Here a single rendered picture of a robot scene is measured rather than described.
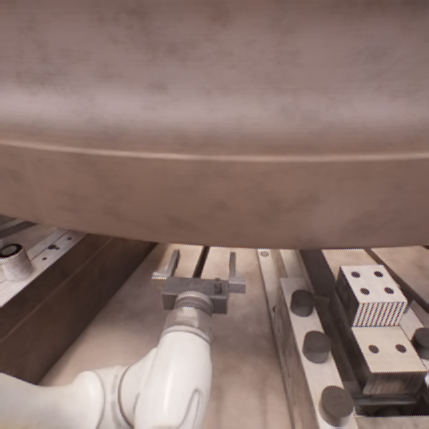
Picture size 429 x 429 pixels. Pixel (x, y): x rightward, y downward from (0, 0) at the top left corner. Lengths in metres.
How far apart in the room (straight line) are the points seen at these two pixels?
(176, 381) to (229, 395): 0.73
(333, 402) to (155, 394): 0.41
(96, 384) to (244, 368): 0.76
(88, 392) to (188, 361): 0.17
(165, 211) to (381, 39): 0.64
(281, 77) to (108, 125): 0.45
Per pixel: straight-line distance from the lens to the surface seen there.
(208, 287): 0.66
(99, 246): 1.39
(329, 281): 1.21
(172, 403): 0.51
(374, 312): 0.86
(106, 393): 0.61
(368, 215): 0.88
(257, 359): 1.31
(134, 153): 0.80
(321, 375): 0.88
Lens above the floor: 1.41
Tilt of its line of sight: 33 degrees down
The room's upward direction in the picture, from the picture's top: 2 degrees counter-clockwise
